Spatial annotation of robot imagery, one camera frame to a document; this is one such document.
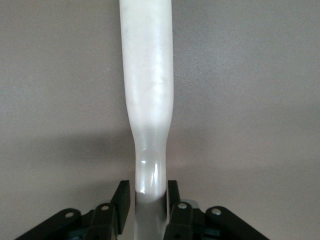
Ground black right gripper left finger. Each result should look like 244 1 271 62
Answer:
14 179 133 240

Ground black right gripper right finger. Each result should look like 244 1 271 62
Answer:
163 179 271 240

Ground light hand brush black bristles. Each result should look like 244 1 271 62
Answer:
118 0 175 240

